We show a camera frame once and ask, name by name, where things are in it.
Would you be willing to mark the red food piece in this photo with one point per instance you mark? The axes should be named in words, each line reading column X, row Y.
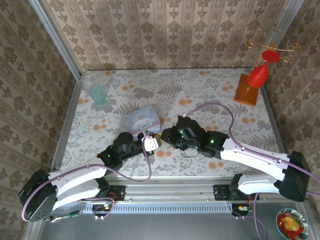
column 292, row 233

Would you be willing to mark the teal translucent plastic cup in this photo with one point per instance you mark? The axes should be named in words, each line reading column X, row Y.
column 97, row 96

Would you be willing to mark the floral tablecloth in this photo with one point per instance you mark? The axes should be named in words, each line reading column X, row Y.
column 200, row 85

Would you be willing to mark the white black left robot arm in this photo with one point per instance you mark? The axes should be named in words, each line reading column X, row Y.
column 75, row 180

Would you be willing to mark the pastel cartoon tin box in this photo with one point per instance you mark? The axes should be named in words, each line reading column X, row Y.
column 140, row 120

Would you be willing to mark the aluminium table side rail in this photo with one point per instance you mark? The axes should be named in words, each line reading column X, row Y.
column 66, row 130
column 272, row 120

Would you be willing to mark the red plastic goblet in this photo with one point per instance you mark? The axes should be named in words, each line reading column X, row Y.
column 257, row 76

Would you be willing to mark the floral patterned plate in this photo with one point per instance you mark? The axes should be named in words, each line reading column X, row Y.
column 301, row 218

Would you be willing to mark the orange wooden stand base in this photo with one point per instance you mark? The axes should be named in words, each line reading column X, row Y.
column 246, row 93

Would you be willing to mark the aluminium frame post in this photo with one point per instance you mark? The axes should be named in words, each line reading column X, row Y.
column 55, row 37
column 287, row 30

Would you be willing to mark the yellow food piece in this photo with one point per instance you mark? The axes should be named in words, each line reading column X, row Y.
column 290, row 223

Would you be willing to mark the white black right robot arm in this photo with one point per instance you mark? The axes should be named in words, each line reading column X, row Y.
column 252, row 155

